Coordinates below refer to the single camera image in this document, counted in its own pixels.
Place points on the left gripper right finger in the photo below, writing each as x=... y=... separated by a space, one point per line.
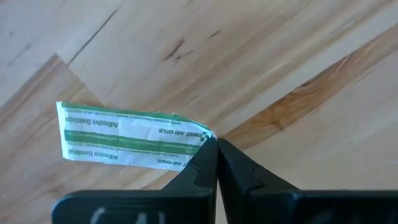
x=239 y=180

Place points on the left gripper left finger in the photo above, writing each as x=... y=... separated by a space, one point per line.
x=199 y=180

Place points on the green white adhesive bandage wrapper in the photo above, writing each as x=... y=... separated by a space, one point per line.
x=124 y=137

